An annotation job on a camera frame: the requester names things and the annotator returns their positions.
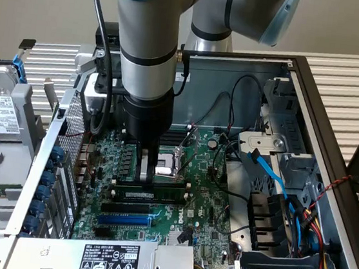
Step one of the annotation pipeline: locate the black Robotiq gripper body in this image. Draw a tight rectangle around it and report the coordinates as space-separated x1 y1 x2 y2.
118 84 177 150

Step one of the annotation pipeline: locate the CPU socket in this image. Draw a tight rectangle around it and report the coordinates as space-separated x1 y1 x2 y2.
153 148 182 182

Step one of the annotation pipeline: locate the silver socket cover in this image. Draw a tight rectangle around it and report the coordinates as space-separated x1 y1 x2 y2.
171 123 201 179

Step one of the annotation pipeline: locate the long black expansion slot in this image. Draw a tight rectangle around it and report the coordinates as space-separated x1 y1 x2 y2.
99 199 152 218

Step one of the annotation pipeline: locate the green Dell motherboard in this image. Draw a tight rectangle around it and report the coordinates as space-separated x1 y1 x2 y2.
70 114 255 269

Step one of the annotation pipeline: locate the open metal PC case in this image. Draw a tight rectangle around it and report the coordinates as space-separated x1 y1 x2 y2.
0 25 359 269

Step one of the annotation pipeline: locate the blue expansion slot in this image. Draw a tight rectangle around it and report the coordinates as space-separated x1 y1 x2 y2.
97 209 153 231

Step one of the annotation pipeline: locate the short black expansion slot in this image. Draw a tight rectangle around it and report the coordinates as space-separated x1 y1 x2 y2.
93 227 112 238

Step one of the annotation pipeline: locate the black box device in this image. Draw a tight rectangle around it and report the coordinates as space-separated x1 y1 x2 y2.
93 20 125 50

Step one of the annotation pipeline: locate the black plastic fan shroud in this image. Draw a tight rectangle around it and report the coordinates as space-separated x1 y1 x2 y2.
242 189 300 257

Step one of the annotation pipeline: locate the silver power supply black label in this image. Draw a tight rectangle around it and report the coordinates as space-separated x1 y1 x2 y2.
5 225 199 269

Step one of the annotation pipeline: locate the grey parts rack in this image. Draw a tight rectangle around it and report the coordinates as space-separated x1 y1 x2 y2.
0 83 54 239

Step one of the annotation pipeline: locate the black table end cap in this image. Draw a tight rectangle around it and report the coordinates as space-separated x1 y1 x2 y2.
19 38 37 51

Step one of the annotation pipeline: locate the silver metal disk bay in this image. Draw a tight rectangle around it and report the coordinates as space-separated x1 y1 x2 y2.
231 72 334 203

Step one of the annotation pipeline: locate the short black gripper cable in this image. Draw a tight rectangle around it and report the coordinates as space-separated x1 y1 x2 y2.
170 50 192 97

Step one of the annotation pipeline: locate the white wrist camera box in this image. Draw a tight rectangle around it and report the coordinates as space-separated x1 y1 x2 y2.
82 72 115 116

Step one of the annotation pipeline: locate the thin red wire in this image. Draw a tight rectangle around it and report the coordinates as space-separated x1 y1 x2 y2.
64 123 106 142

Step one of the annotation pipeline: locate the black board wire connector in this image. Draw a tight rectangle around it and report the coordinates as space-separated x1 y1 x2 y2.
175 226 193 246

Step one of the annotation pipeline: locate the black looped wire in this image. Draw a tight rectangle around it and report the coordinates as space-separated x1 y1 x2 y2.
226 72 268 135

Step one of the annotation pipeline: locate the black curved board wire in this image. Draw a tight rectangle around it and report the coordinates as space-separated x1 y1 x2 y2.
208 137 258 204

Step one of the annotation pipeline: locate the graphics card silver bracket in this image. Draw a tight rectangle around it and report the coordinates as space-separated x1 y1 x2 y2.
40 77 62 114

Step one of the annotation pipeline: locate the blue SATA wire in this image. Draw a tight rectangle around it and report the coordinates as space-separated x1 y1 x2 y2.
237 148 313 253

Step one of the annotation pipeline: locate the red power wire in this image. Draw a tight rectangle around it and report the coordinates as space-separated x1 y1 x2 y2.
303 217 333 269

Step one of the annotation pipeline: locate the red black twisted wire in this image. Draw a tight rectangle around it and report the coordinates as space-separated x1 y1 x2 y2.
307 170 353 215

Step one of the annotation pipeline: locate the yellow power wire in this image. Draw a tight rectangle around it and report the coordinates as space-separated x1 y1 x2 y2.
308 217 335 269

